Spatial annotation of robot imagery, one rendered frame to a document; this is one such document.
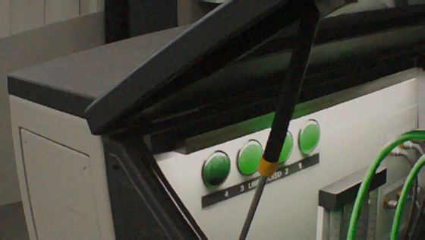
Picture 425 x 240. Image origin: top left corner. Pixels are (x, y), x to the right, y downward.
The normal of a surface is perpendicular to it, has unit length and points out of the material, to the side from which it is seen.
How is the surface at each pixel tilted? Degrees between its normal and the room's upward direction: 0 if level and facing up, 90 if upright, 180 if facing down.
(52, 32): 90
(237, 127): 90
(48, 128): 90
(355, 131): 90
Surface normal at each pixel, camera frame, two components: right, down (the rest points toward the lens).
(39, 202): -0.74, 0.22
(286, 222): 0.67, 0.17
